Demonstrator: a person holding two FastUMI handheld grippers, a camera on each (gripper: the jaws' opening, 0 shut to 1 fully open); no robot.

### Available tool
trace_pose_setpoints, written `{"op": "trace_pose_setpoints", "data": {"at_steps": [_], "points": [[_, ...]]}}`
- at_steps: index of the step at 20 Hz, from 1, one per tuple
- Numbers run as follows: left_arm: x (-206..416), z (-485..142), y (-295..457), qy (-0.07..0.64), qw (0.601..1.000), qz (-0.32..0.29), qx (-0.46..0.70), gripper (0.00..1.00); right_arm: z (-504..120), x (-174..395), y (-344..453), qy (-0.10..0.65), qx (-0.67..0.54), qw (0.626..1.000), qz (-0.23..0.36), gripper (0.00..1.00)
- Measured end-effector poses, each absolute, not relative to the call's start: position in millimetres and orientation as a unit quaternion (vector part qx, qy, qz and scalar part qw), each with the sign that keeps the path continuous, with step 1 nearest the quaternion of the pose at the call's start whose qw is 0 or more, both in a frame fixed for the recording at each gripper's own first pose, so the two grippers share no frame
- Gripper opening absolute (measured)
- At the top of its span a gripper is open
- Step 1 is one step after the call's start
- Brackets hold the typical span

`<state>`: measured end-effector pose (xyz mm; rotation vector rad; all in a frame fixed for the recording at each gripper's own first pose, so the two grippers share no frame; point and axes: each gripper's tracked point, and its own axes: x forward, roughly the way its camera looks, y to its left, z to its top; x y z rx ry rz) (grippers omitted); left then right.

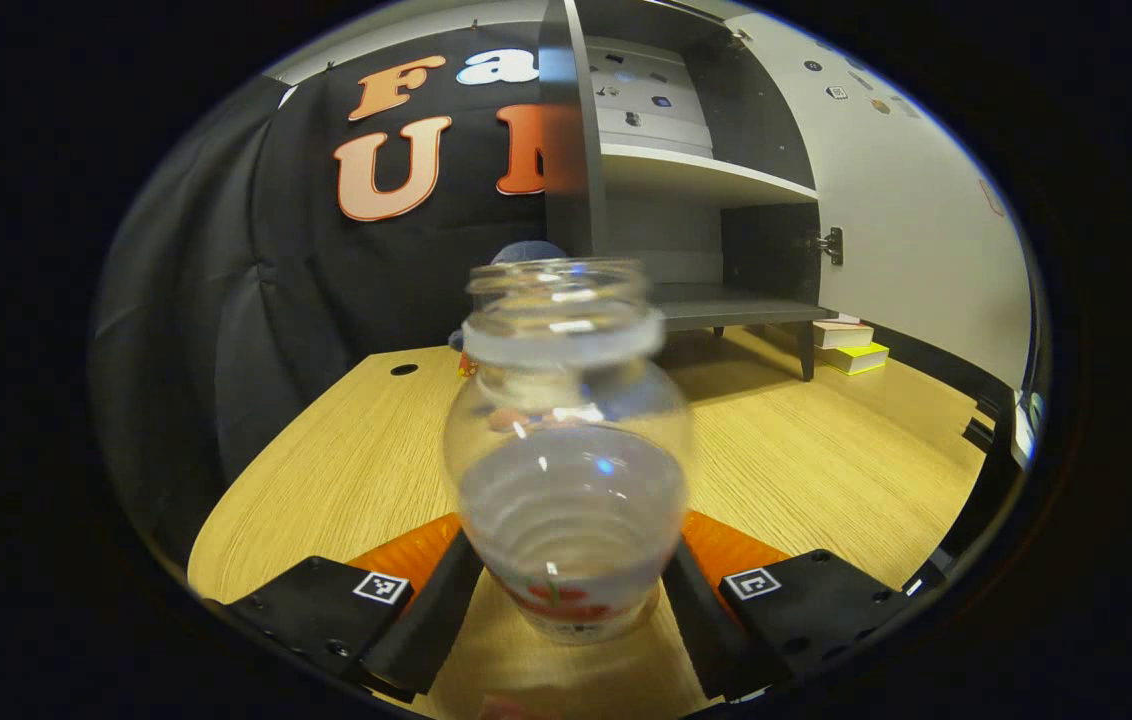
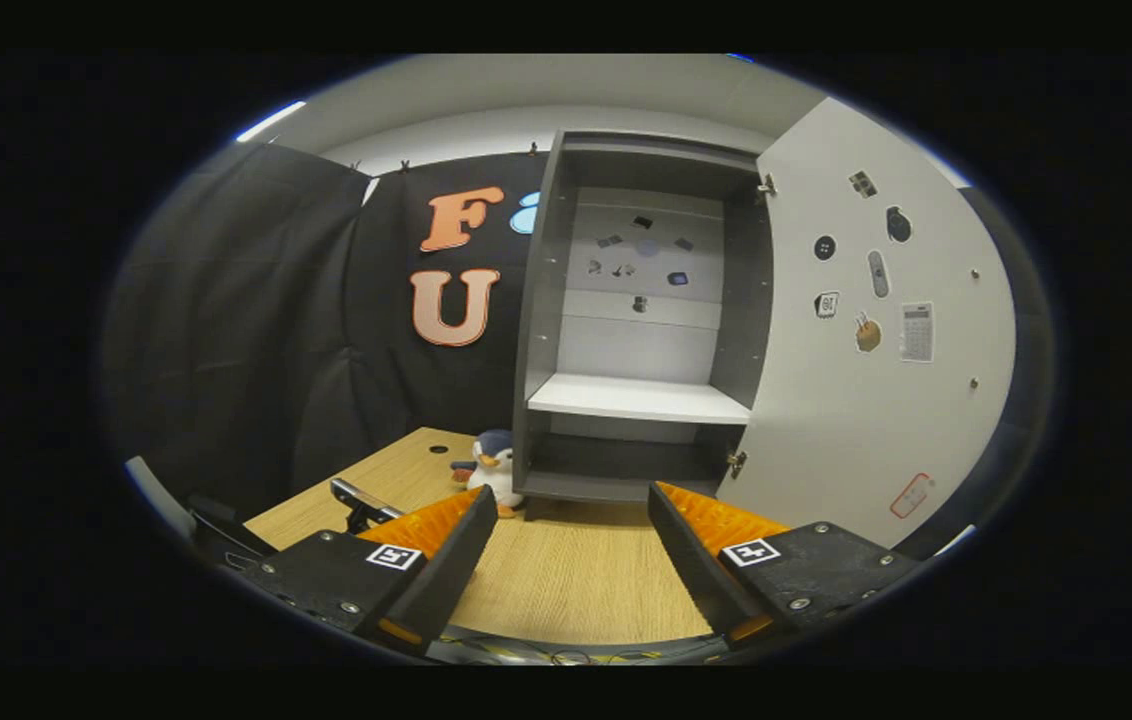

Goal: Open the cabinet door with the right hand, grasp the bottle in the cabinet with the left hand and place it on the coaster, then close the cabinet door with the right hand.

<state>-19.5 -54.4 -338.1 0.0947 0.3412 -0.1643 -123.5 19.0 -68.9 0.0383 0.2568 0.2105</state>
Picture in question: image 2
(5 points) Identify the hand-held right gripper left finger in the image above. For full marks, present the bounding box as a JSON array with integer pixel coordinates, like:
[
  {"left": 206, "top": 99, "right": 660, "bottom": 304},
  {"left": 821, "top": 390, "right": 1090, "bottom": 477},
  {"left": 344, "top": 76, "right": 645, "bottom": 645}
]
[{"left": 226, "top": 485, "right": 500, "bottom": 656}]

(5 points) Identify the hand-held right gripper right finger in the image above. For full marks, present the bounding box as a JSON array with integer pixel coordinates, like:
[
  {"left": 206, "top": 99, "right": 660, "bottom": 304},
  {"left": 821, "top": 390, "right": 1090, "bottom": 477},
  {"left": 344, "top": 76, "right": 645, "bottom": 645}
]
[{"left": 648, "top": 482, "right": 927, "bottom": 649}]

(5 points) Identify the white cabinet door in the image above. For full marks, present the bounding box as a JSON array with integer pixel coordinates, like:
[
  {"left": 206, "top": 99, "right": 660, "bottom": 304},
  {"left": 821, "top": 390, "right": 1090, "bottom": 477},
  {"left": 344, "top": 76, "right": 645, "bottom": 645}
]
[{"left": 716, "top": 97, "right": 1017, "bottom": 549}]

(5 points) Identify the grey cabinet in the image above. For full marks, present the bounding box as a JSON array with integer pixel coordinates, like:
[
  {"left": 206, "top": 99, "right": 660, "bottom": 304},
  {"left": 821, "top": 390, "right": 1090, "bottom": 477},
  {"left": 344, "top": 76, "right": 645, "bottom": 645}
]
[{"left": 511, "top": 130, "right": 777, "bottom": 521}]

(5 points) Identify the blue white penguin plush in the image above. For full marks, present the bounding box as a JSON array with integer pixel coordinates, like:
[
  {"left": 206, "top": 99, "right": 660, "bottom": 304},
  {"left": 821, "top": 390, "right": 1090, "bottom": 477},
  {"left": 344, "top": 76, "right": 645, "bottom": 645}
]
[{"left": 450, "top": 430, "right": 527, "bottom": 518}]

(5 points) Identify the black backdrop cloth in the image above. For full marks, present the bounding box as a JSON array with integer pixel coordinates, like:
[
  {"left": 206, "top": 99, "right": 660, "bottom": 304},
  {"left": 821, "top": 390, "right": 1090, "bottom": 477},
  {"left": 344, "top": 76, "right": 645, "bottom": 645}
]
[{"left": 101, "top": 140, "right": 1057, "bottom": 561}]

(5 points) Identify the long ceiling light strip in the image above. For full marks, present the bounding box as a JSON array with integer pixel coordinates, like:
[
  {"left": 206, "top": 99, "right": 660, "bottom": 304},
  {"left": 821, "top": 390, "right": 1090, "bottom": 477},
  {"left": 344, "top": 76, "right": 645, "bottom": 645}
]
[{"left": 234, "top": 100, "right": 307, "bottom": 143}]

